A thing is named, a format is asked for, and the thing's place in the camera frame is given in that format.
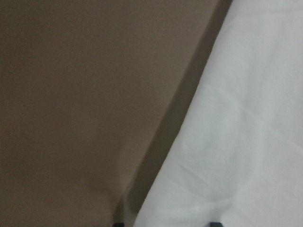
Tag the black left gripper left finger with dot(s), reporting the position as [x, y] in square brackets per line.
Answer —
[118, 225]

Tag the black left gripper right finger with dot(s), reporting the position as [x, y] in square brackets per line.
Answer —
[215, 224]

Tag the white long sleeve printed shirt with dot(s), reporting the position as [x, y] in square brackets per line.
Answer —
[238, 157]

